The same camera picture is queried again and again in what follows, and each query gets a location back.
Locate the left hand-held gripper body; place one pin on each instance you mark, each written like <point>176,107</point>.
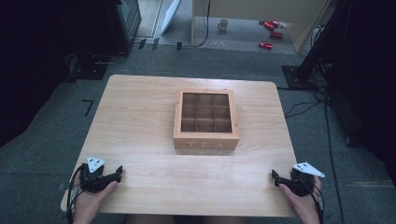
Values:
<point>91,180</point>

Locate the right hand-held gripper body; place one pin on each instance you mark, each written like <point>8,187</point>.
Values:
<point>301,183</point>

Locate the wooden tea box with compartments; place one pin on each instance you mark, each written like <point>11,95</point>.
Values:
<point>205,143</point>

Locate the person's right hand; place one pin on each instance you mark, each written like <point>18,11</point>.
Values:
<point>303,205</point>

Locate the person's left hand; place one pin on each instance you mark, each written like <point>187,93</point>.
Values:
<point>88,202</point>

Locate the light wooden table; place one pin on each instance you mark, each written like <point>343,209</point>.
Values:
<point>146,130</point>

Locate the black tape strip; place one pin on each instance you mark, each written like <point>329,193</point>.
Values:
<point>141,44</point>
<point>155,44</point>
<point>179,46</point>

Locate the red can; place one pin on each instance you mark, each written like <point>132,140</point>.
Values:
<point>276,34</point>
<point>270,25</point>
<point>265,45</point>

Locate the black cabinet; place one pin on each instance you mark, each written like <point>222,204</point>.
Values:
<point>124,25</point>

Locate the grey mug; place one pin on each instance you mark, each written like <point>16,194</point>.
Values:
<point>223,25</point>

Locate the white board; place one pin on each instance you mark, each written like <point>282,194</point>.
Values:
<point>170,15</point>

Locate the black stand base plate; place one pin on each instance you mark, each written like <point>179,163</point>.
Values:
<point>88,71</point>
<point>292,77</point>

